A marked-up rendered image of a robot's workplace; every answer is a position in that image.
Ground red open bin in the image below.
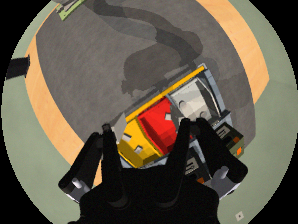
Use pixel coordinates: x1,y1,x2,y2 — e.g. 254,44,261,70
137,96,177,155

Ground yellow retaining rail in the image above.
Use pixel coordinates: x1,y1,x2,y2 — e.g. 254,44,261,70
126,66,204,122

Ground yellow bin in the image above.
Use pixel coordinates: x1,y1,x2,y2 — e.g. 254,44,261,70
117,116,163,168

